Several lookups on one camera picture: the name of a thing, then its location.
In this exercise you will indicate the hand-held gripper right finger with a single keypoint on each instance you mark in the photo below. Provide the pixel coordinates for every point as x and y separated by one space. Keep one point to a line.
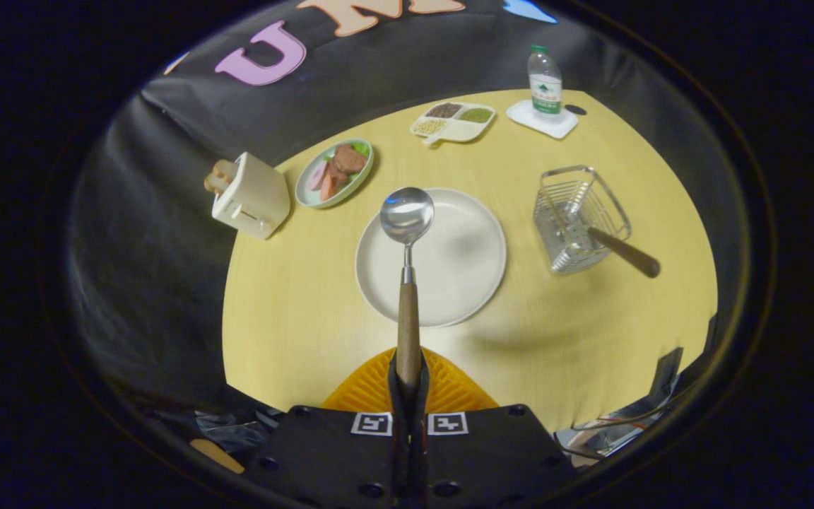
422 431

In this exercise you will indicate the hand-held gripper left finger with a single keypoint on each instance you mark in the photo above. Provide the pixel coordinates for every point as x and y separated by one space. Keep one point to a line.
398 431

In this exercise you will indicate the grey crumpled plastic sheet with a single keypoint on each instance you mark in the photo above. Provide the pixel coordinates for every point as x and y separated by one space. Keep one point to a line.
237 431

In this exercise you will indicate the white round plate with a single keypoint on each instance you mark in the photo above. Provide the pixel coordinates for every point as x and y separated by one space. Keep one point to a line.
456 268

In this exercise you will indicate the pale green food plate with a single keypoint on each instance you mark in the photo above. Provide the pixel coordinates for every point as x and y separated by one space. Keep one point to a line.
308 196

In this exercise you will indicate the pink ham slice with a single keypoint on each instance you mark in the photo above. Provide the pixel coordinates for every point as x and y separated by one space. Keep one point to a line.
317 177

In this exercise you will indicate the cream toaster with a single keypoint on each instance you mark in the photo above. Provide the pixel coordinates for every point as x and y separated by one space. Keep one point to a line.
258 198

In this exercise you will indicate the brown meat slice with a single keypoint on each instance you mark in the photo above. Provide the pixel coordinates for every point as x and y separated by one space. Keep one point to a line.
349 160

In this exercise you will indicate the green lettuce leaf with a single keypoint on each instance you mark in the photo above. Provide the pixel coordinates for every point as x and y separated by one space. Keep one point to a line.
361 148

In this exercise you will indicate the white divided bean dish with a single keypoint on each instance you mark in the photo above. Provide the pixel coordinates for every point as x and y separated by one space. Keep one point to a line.
460 129

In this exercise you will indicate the toast bread slices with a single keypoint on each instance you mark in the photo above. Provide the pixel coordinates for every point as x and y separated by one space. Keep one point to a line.
220 177

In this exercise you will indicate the white square coaster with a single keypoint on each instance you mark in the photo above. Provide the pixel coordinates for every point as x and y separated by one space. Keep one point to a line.
531 120

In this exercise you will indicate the clear water bottle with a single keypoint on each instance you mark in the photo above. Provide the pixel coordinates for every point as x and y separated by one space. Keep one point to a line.
545 88

